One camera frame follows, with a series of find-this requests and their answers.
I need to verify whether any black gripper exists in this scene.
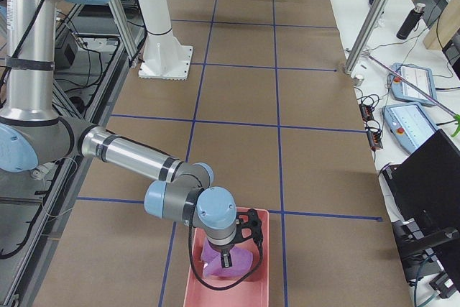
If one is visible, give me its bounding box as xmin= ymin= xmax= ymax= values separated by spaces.
xmin=211 ymin=243 xmax=234 ymax=268

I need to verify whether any purple microfiber cloth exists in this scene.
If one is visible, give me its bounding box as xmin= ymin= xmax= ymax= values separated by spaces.
xmin=201 ymin=239 xmax=253 ymax=278

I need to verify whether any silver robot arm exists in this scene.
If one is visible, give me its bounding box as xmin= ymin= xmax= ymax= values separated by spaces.
xmin=1 ymin=0 xmax=242 ymax=268

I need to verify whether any pink plastic bin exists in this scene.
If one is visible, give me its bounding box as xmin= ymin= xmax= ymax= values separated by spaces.
xmin=183 ymin=209 xmax=270 ymax=307

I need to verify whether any black monitor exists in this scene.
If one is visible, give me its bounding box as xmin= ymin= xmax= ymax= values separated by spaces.
xmin=383 ymin=129 xmax=459 ymax=288

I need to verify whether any small silver cylinder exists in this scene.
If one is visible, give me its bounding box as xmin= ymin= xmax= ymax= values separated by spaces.
xmin=353 ymin=74 xmax=364 ymax=87

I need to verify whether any near blue teach pendant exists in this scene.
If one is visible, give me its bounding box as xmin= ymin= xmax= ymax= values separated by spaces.
xmin=382 ymin=101 xmax=438 ymax=154

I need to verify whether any blue teach pendant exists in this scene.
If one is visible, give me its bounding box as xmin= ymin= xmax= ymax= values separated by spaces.
xmin=382 ymin=101 xmax=438 ymax=154
xmin=387 ymin=63 xmax=437 ymax=106

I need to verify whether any far blue teach pendant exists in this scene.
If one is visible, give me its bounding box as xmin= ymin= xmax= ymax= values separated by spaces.
xmin=387 ymin=63 xmax=437 ymax=106

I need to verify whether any reacher grabber tool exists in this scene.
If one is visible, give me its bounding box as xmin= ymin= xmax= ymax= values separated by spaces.
xmin=363 ymin=52 xmax=459 ymax=137

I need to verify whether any black water bottle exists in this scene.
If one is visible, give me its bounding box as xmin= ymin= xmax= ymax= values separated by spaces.
xmin=396 ymin=3 xmax=426 ymax=40

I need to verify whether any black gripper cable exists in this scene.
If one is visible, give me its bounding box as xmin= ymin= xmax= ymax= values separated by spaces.
xmin=186 ymin=206 xmax=265 ymax=291

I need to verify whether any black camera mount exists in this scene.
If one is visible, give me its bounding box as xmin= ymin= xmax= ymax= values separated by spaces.
xmin=232 ymin=209 xmax=263 ymax=246

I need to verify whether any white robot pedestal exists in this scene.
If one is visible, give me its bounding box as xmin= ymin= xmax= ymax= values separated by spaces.
xmin=139 ymin=0 xmax=193 ymax=81

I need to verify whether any aluminium frame post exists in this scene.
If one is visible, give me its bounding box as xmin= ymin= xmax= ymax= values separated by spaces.
xmin=343 ymin=0 xmax=388 ymax=75

